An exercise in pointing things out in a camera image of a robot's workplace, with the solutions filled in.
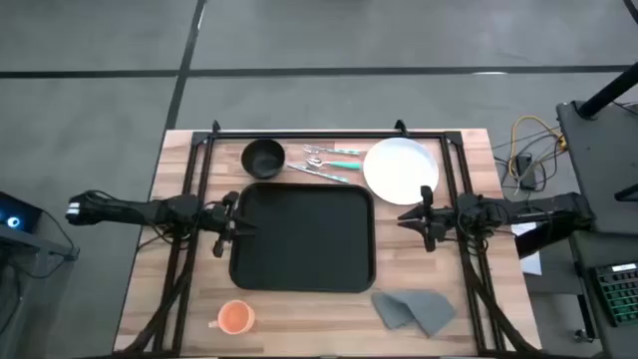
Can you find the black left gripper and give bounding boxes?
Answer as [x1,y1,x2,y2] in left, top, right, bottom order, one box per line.
[201,190,258,259]

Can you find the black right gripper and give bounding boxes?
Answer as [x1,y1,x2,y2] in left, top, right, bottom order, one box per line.
[396,184,459,253]

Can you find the white round plate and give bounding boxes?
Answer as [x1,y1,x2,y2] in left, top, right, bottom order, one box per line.
[362,137,441,206]

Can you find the black bowl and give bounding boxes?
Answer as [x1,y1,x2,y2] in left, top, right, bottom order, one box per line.
[240,138,287,180]

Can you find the grey napkin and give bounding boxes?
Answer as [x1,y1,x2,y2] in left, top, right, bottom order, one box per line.
[371,289,457,338]

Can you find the knife with patterned teal handle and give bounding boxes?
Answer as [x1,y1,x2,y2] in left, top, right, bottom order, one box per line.
[286,162,352,184]

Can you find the spoon with plain teal handle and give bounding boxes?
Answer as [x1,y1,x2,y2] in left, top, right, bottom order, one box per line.
[305,156,363,173]

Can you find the fork with patterned teal handle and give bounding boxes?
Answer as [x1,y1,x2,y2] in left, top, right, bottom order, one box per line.
[302,144,362,157]

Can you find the black plastic tray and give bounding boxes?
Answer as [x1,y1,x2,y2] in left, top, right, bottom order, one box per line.
[228,181,377,294]

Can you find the orange cup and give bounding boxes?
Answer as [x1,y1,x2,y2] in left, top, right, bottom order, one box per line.
[207,299,256,336]

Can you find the white paper sheet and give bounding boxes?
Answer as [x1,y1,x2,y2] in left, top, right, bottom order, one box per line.
[510,221,543,277]

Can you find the black power adapter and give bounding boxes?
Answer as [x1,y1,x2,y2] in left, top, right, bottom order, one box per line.
[514,153,538,191]

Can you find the black side table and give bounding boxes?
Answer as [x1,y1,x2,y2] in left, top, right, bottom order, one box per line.
[555,99,638,235]

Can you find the grey shelf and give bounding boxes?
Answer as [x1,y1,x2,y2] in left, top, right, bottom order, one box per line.
[0,226,81,264]

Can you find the green black keyboard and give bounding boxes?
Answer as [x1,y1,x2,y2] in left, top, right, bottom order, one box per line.
[591,261,638,328]

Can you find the black computer with blue light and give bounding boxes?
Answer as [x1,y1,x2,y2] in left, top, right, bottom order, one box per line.
[0,190,44,234]

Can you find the black desk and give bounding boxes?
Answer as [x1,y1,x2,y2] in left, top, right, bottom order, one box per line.
[569,228,638,359]

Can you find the black slanted pole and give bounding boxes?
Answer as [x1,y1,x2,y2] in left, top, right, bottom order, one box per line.
[577,61,638,120]

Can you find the black metal table frame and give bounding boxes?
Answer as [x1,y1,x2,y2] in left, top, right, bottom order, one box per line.
[113,119,550,359]

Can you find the yellow cable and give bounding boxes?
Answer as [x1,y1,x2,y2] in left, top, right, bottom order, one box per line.
[506,115,568,181]

